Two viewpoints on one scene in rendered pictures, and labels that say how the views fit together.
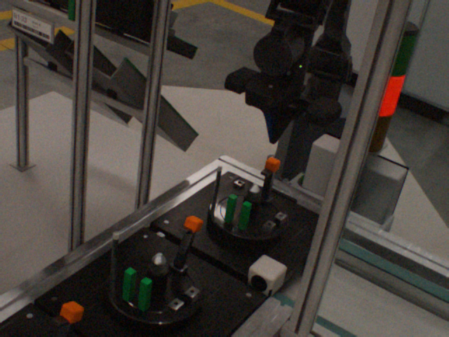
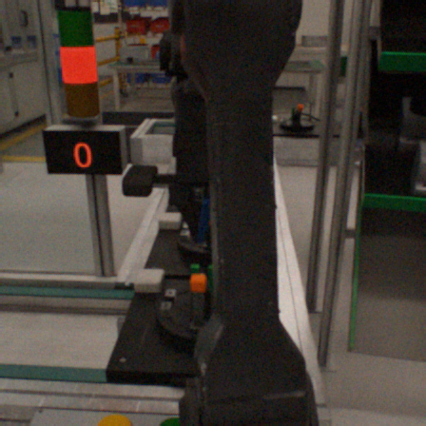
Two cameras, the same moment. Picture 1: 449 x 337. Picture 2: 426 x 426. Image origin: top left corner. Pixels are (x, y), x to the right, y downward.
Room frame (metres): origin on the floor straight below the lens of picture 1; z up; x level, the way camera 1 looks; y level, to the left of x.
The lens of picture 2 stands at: (1.48, -0.31, 1.41)
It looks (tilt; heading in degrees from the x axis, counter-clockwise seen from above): 23 degrees down; 155
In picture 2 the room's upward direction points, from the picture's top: straight up
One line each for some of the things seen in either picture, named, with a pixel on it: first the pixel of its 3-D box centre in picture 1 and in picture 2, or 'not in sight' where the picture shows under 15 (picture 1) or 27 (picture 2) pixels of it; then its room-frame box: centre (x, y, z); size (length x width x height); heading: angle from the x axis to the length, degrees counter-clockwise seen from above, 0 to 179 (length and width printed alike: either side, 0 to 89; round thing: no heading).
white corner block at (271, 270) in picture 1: (266, 276); (149, 284); (0.78, -0.10, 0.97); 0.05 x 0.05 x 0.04; 61
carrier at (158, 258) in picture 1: (156, 275); (211, 225); (0.69, 0.07, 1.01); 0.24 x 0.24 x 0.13; 61
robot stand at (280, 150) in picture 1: (311, 140); not in sight; (1.28, -0.18, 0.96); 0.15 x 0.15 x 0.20; 12
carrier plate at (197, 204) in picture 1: (245, 227); (202, 325); (0.91, -0.06, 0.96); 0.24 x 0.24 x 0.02; 61
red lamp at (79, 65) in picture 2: not in sight; (79, 64); (0.72, -0.17, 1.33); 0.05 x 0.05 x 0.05
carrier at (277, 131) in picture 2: not in sight; (297, 116); (-0.12, 0.83, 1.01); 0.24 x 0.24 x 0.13; 61
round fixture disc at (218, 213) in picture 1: (248, 217); (202, 315); (0.91, -0.06, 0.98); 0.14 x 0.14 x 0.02
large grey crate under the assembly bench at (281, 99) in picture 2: not in sight; (281, 97); (-3.69, 3.11, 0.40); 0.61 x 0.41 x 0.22; 57
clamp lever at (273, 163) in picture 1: (266, 180); (199, 298); (0.95, -0.08, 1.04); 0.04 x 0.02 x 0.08; 151
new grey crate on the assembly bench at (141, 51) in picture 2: not in sight; (135, 54); (-4.61, 1.52, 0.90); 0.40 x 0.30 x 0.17; 149
